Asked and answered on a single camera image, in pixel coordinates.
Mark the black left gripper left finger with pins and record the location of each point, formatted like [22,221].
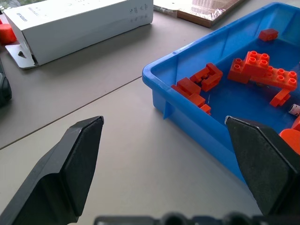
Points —
[58,173]

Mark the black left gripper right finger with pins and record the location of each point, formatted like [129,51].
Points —
[262,164]

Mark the white cardboard box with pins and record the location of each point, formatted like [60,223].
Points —
[70,25]

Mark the orange round piece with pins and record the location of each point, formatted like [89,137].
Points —
[291,140]

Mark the blue plastic bin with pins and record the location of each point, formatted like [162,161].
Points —
[234,103]

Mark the orange flat long stud brick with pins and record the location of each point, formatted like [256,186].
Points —
[279,78]

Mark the orange small stud brick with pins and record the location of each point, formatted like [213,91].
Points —
[236,71]

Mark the orange two-by-two stud brick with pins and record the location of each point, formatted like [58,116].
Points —
[256,64]

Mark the black rounded object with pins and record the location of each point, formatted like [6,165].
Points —
[4,89]

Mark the red brick cluster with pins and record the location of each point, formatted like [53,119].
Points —
[188,90]

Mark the orange foam cylinder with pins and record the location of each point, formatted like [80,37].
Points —
[6,34]

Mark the brown foil-topped board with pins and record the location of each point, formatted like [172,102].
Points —
[201,9]

